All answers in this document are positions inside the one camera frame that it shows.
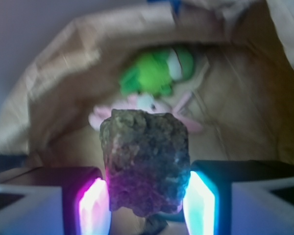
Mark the glowing pink gripper left finger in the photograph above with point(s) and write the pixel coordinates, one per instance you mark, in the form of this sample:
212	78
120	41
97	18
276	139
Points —
85	202

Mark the glowing cyan gripper right finger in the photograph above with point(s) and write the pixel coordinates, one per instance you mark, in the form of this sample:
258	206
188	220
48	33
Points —
207	202

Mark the brown rough rock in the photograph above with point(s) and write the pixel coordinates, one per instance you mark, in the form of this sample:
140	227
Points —
147	162

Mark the pink plush bunny toy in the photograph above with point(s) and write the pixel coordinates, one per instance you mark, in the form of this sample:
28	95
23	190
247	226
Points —
147	103

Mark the brown paper bag container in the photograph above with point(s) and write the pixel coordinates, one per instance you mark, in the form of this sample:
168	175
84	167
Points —
243	86

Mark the green plush frog toy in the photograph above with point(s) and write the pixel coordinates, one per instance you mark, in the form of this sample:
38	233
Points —
154	71

